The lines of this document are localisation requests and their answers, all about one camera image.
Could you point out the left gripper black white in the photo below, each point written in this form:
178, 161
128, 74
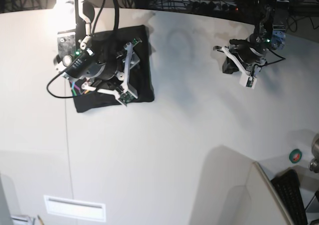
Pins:
244, 56

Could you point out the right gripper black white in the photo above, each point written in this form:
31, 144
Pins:
114, 78

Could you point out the black t-shirt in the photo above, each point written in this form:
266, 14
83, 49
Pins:
105, 48

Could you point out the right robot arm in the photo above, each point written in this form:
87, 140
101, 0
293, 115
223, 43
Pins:
78, 34

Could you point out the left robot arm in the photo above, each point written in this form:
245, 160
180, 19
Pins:
270, 24

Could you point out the green tape roll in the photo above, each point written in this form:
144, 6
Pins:
295, 156

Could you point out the silver metal cylinder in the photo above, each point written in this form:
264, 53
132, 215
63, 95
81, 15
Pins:
314, 163

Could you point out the black keyboard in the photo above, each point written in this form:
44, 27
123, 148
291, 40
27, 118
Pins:
287, 187

